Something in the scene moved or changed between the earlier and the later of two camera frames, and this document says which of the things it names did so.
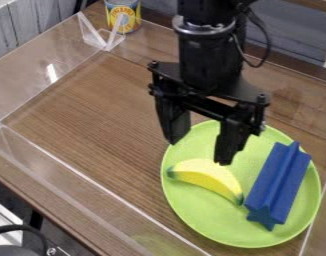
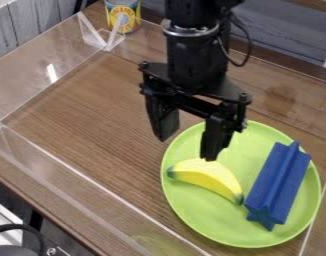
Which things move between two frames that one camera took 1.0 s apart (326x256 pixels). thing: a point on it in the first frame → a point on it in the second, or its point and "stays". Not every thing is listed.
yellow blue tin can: [123, 15] stays
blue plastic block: [272, 188] stays
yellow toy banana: [213, 175] stays
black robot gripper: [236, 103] → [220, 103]
